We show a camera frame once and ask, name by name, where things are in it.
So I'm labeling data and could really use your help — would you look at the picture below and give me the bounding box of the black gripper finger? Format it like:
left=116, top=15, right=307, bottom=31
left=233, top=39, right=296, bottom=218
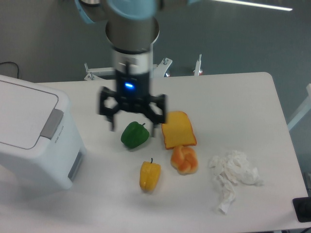
left=146, top=94, right=167, bottom=137
left=98, top=86, right=121, bottom=132

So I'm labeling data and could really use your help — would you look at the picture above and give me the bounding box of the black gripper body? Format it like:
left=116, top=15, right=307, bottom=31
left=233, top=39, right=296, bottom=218
left=114, top=70, right=152, bottom=113

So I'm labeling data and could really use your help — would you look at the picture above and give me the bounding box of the white trash can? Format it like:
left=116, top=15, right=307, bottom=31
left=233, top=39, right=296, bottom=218
left=0, top=76, right=86, bottom=189

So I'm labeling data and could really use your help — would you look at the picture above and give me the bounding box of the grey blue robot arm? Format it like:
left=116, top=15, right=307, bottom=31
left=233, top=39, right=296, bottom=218
left=75, top=0, right=194, bottom=128

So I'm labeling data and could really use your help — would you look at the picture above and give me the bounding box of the toast bread slice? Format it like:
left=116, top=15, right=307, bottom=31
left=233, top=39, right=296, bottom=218
left=161, top=111, right=197, bottom=150

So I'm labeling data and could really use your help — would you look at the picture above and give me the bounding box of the green bell pepper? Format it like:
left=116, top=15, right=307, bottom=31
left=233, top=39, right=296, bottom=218
left=121, top=121, right=150, bottom=149

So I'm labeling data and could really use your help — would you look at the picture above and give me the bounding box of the orange knotted bread roll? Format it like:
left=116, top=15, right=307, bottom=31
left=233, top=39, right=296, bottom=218
left=171, top=146, right=198, bottom=174

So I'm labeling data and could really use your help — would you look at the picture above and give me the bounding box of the yellow bell pepper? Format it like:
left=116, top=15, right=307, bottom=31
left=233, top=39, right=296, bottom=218
left=139, top=158, right=161, bottom=192

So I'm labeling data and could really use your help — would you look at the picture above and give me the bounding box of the crumpled white tissue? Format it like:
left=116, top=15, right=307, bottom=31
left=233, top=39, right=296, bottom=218
left=208, top=150, right=263, bottom=215

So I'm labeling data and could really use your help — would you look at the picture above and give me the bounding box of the black device at edge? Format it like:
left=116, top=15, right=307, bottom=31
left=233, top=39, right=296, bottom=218
left=292, top=197, right=311, bottom=223

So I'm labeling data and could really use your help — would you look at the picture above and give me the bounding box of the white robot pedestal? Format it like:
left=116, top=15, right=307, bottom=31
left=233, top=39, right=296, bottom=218
left=84, top=54, right=203, bottom=81

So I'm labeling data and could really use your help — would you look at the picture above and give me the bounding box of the black floor cable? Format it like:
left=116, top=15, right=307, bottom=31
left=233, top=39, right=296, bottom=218
left=0, top=61, right=19, bottom=76

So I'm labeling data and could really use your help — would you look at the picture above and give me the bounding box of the white frame at right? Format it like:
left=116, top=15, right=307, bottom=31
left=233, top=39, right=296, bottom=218
left=287, top=84, right=311, bottom=131

